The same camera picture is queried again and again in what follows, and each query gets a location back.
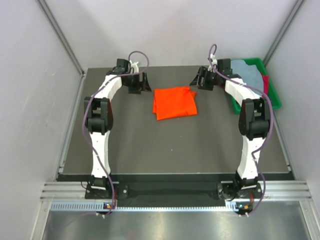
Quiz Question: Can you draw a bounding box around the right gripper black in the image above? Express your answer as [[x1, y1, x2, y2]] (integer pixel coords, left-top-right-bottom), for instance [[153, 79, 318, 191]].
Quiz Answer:
[[189, 67, 221, 91]]

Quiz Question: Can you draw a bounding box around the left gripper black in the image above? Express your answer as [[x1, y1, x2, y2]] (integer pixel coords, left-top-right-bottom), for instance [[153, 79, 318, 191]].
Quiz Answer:
[[123, 71, 151, 95]]

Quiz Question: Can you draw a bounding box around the orange t shirt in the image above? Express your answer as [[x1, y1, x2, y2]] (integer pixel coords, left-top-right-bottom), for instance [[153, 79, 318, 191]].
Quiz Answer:
[[152, 86, 198, 121]]

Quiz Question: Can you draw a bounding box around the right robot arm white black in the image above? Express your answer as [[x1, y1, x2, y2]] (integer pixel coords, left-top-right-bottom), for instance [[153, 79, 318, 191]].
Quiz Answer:
[[190, 54, 273, 198]]

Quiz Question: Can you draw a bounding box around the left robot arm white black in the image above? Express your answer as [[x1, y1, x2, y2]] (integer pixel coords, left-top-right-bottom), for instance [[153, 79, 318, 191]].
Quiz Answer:
[[82, 58, 151, 199]]

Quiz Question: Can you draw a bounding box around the grey blue t shirt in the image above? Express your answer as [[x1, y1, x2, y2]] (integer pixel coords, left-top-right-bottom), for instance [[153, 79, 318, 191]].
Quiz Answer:
[[230, 59, 264, 92]]

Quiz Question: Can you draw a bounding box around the magenta t shirt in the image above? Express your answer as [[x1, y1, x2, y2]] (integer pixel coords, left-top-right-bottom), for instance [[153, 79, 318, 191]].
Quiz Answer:
[[261, 74, 269, 95]]

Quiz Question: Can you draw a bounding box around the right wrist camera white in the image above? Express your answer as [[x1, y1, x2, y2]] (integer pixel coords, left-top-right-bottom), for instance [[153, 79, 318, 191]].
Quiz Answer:
[[208, 53, 218, 72]]

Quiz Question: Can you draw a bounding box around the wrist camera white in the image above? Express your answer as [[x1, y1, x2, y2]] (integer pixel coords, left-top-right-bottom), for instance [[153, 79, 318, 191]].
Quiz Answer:
[[129, 60, 139, 74], [208, 53, 218, 72]]

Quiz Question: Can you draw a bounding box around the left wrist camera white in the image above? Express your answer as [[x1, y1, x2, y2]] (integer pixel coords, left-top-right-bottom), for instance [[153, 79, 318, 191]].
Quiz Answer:
[[129, 60, 139, 74]]

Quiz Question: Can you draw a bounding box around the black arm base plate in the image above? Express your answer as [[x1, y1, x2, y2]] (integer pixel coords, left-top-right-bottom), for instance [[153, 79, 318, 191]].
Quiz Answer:
[[84, 173, 263, 208]]

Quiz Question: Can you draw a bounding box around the aluminium frame rail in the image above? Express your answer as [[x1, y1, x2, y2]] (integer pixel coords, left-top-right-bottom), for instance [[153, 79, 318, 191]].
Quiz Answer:
[[40, 180, 312, 202]]

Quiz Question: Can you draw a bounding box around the grey slotted cable duct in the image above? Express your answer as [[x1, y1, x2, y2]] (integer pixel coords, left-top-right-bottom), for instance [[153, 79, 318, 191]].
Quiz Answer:
[[50, 201, 239, 212]]

